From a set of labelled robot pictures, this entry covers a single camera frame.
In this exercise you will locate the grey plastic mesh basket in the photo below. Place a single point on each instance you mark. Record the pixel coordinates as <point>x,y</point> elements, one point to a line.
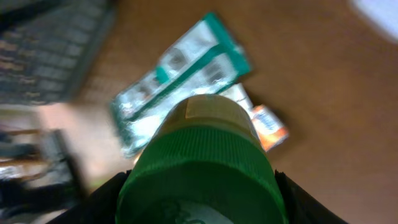
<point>48,46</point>

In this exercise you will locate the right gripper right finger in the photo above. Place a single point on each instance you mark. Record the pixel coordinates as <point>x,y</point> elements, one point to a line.
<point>301,207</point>

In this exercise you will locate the green lid glass jar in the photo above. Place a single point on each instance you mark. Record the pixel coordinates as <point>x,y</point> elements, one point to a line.
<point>206,153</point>

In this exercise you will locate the small orange white box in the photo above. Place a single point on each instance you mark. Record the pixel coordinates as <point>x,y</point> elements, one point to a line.
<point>270,130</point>

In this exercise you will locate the left black and white arm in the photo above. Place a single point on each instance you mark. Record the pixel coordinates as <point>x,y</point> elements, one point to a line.
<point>57,184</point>

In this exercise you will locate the white barcode scanner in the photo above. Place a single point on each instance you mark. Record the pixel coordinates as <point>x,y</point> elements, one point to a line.
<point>380,15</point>

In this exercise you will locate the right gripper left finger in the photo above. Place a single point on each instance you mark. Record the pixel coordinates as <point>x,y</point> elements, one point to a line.
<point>99,207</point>

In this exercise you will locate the white Pantene conditioner tube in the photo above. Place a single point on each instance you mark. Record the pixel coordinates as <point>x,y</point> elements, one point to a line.
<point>238,94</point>

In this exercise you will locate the green white 3M pouch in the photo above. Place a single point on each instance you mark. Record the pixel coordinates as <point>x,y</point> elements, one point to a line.
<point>205,60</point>

